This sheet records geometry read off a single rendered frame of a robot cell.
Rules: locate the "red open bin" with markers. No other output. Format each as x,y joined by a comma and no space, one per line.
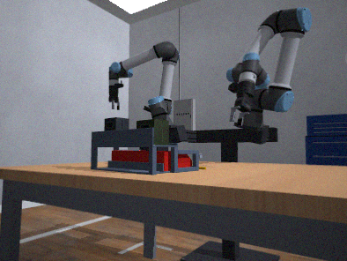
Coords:
120,155
165,157
137,156

